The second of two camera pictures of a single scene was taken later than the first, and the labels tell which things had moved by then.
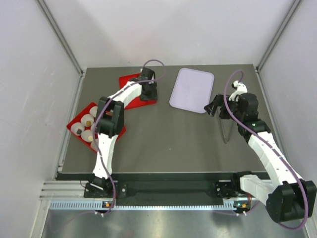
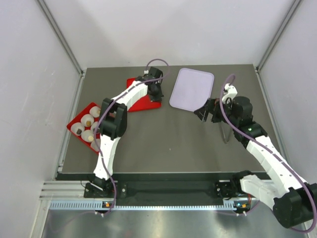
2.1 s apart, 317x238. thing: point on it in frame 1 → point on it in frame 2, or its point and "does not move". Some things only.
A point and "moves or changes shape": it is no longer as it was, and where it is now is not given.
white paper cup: (93, 110) does not move
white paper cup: (87, 117) does not move
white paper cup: (75, 126) does not move
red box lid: (139, 102) moves or changes shape
